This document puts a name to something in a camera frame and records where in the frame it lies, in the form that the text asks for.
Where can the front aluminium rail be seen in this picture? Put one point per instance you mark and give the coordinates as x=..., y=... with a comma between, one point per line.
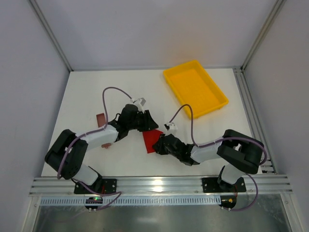
x=166, y=185

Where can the right frame post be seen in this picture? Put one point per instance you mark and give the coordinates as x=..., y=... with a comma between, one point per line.
x=270, y=19

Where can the slotted cable duct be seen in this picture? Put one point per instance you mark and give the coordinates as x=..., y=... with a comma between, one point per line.
x=131, y=200

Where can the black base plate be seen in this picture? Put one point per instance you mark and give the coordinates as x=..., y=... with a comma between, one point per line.
x=213, y=185
x=100, y=186

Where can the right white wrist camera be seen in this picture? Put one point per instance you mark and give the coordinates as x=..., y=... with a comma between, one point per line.
x=171, y=127

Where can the right side aluminium rail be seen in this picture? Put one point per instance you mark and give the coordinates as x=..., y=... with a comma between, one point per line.
x=253, y=119

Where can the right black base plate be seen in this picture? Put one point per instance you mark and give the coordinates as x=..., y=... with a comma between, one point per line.
x=213, y=185

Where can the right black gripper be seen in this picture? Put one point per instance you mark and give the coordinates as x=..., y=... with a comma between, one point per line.
x=164, y=144

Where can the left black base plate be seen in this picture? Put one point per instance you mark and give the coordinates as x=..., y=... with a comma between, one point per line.
x=100, y=186

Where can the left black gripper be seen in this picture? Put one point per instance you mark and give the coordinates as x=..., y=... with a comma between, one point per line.
x=145, y=121

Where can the aluminium rail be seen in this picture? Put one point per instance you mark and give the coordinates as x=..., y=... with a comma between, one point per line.
x=253, y=119
x=166, y=185

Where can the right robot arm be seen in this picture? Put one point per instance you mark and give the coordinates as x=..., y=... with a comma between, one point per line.
x=242, y=153

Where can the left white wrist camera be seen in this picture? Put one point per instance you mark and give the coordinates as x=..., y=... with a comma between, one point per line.
x=139, y=103

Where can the frame post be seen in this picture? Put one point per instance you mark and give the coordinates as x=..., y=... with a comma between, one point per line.
x=270, y=19
x=43, y=21

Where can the brown utensil tray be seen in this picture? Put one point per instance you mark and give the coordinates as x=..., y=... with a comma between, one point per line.
x=101, y=121

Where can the left frame post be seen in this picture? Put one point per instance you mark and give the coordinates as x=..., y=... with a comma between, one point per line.
x=43, y=21

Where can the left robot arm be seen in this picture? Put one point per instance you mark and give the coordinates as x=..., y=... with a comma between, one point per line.
x=67, y=154

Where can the yellow plastic bin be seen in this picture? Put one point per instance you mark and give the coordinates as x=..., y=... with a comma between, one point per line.
x=192, y=85

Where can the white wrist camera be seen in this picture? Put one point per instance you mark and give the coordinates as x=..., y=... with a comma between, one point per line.
x=139, y=103
x=171, y=127

